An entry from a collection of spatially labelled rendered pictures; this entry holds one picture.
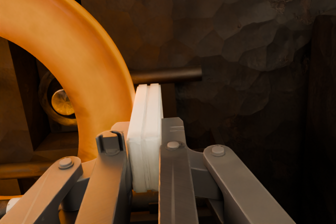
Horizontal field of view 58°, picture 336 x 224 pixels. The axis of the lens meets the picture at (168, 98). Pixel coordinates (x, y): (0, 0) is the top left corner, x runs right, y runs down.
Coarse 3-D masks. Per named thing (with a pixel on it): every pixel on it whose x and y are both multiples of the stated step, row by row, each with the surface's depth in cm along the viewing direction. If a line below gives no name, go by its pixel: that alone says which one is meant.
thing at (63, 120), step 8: (40, 64) 27; (40, 72) 27; (48, 72) 27; (40, 80) 27; (48, 80) 27; (40, 88) 27; (40, 96) 28; (40, 104) 28; (48, 104) 28; (48, 112) 28; (48, 120) 29; (56, 120) 28; (64, 120) 28; (72, 120) 28; (56, 128) 29; (64, 128) 29; (72, 128) 29
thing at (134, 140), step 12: (144, 84) 19; (144, 96) 18; (132, 108) 16; (144, 108) 16; (132, 120) 15; (144, 120) 15; (132, 132) 14; (132, 144) 13; (132, 156) 14; (144, 156) 14; (132, 168) 14; (144, 168) 14; (132, 180) 14; (144, 180) 14
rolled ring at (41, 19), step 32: (0, 0) 15; (32, 0) 15; (64, 0) 15; (0, 32) 15; (32, 32) 15; (64, 32) 15; (96, 32) 16; (64, 64) 16; (96, 64) 16; (96, 96) 16; (128, 96) 17; (96, 128) 17
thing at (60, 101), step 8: (56, 80) 27; (48, 88) 27; (56, 88) 26; (48, 96) 27; (56, 96) 26; (64, 96) 26; (56, 104) 26; (64, 104) 26; (56, 112) 26; (64, 112) 26; (72, 112) 26
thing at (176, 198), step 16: (176, 144) 13; (160, 160) 12; (176, 160) 12; (160, 176) 11; (176, 176) 11; (160, 192) 10; (176, 192) 10; (192, 192) 10; (160, 208) 10; (176, 208) 10; (192, 208) 10
